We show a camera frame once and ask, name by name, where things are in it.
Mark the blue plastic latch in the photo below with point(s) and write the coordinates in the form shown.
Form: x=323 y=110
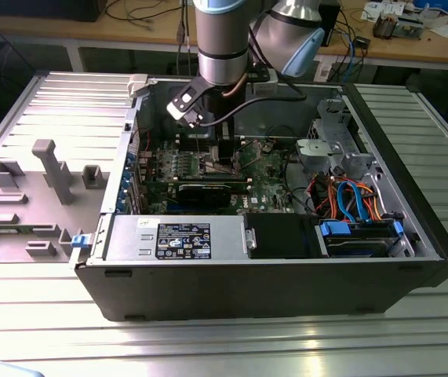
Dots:
x=80 y=241

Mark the silver metal drive cage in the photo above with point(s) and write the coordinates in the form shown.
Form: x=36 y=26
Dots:
x=317 y=151

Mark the beige case latch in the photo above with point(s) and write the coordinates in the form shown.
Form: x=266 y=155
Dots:
x=137 y=84

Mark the black box on bench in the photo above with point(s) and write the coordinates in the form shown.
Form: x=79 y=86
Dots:
x=43 y=9

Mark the grey power supply unit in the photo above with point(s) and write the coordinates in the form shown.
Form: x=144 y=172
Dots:
x=129 y=239

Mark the wooden workbench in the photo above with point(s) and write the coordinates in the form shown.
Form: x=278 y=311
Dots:
x=137 y=33

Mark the black upright box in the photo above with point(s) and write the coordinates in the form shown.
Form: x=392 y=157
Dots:
x=331 y=23

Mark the blue expansion card clip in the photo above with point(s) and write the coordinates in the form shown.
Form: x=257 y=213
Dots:
x=120 y=204
x=124 y=182
x=129 y=158

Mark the black graphics card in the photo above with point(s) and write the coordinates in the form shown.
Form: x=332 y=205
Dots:
x=204 y=195

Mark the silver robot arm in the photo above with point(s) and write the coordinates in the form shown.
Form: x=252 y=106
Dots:
x=221 y=39

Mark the copper heat sink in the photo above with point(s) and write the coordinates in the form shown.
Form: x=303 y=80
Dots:
x=384 y=25

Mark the black RAM slot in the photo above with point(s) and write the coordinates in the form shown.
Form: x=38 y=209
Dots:
x=188 y=149
x=241 y=180
x=188 y=141
x=188 y=137
x=188 y=145

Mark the green motherboard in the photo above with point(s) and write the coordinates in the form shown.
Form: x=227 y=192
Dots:
x=270 y=188

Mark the grey metal device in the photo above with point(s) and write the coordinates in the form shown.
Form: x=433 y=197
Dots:
x=410 y=27

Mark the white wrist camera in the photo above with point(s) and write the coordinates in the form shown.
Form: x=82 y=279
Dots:
x=266 y=85
x=184 y=102

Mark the black plastic bay cover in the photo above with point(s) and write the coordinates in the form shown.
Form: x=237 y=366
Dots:
x=278 y=235

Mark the black open PC case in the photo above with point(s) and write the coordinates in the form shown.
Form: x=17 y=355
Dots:
x=247 y=290

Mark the silver square CPU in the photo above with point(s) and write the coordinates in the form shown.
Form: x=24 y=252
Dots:
x=212 y=168

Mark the printed paper sheets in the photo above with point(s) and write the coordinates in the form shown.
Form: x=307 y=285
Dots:
x=374 y=9

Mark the small black adapter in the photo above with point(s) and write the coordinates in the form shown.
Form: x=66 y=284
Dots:
x=363 y=41

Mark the white labelled box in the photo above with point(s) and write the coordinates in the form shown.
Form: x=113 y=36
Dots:
x=325 y=70

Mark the CPU socket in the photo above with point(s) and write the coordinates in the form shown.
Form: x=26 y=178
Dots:
x=204 y=173

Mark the hard disk in blue carrier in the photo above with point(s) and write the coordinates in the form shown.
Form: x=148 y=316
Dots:
x=357 y=245

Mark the grey parts rack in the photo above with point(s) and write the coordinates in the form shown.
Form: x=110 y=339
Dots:
x=31 y=204

